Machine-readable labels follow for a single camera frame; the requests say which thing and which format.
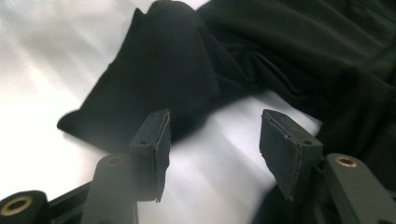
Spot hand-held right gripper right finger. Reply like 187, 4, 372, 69
259, 108, 325, 203

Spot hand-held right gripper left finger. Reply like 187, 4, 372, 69
128, 108, 172, 203

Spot black shorts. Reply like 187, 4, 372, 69
56, 0, 396, 192

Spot white table cover sheet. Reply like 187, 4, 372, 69
0, 0, 323, 224

